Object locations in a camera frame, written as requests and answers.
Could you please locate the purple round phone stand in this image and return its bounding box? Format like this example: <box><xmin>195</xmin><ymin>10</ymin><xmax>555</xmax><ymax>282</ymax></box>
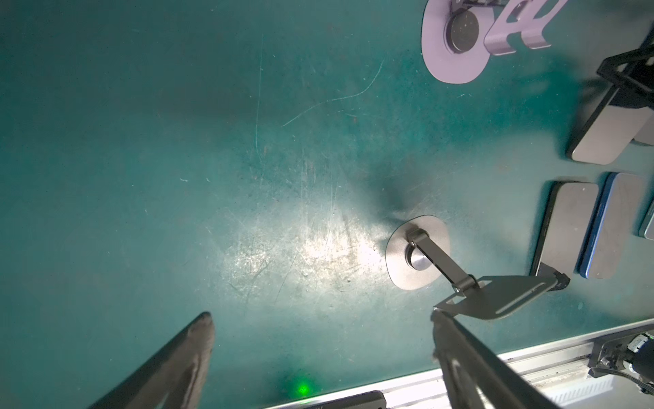
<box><xmin>421</xmin><ymin>0</ymin><xmax>567</xmax><ymax>85</ymax></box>

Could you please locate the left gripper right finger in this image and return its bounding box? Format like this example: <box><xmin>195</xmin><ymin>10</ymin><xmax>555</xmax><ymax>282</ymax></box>
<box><xmin>431</xmin><ymin>309</ymin><xmax>557</xmax><ymax>408</ymax></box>

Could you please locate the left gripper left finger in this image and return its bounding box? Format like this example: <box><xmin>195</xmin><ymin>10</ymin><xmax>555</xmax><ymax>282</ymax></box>
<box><xmin>91</xmin><ymin>312</ymin><xmax>216</xmax><ymax>408</ymax></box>

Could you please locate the dark grey round stand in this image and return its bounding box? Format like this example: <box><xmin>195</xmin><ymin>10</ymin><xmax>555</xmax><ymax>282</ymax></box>
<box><xmin>385</xmin><ymin>214</ymin><xmax>572</xmax><ymax>322</ymax></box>

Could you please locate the blue edged phone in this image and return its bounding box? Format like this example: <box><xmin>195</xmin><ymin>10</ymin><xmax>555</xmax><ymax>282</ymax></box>
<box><xmin>579</xmin><ymin>172</ymin><xmax>645</xmax><ymax>279</ymax></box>

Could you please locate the right black mount plate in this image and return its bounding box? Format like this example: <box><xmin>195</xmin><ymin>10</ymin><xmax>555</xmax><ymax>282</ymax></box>
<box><xmin>589</xmin><ymin>325</ymin><xmax>653</xmax><ymax>395</ymax></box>

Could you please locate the black phone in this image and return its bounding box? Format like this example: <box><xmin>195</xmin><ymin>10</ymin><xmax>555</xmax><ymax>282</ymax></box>
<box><xmin>531</xmin><ymin>181</ymin><xmax>599</xmax><ymax>277</ymax></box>
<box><xmin>566</xmin><ymin>85</ymin><xmax>653</xmax><ymax>165</ymax></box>
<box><xmin>639</xmin><ymin>200</ymin><xmax>654</xmax><ymax>240</ymax></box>

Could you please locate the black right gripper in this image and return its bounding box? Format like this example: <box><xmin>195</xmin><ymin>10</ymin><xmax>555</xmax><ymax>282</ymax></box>
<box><xmin>597</xmin><ymin>27</ymin><xmax>653</xmax><ymax>109</ymax></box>

